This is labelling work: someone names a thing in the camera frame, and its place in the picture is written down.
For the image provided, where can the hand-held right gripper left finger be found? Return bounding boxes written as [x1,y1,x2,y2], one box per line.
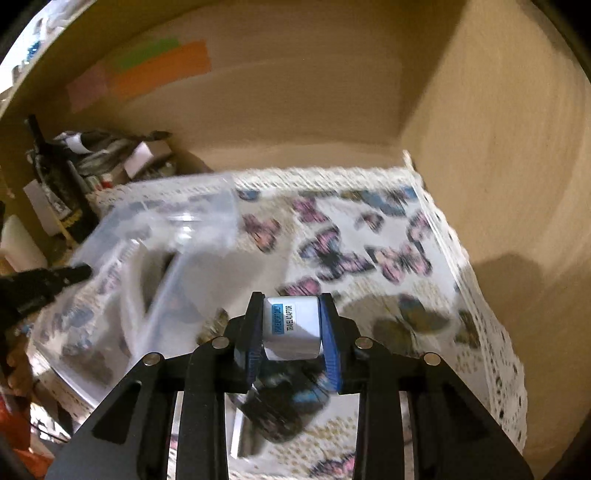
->
[46,292,265,480]

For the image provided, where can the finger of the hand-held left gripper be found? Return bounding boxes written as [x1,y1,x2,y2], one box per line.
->
[0,264,92,330]

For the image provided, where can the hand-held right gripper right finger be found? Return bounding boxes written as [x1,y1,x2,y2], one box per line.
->
[318,292,535,480]

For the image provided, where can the white travel adapter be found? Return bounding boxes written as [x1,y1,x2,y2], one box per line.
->
[262,296,323,361]

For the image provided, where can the clear plastic zip bag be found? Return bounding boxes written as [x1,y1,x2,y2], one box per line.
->
[28,172,242,411]

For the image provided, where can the person's left hand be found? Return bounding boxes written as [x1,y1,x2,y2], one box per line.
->
[0,344,35,402]

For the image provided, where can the butterfly print table cloth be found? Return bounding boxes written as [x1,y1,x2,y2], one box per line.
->
[28,167,528,480]

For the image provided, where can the pile of small clutter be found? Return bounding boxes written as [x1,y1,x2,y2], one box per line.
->
[51,130,178,190]

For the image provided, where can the pink paper sheet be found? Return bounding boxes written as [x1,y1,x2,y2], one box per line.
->
[66,65,112,114]

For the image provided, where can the coloured sticky notes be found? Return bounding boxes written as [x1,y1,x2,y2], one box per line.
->
[107,41,212,100]

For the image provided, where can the green paper sheet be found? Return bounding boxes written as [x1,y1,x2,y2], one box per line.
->
[111,38,184,71]

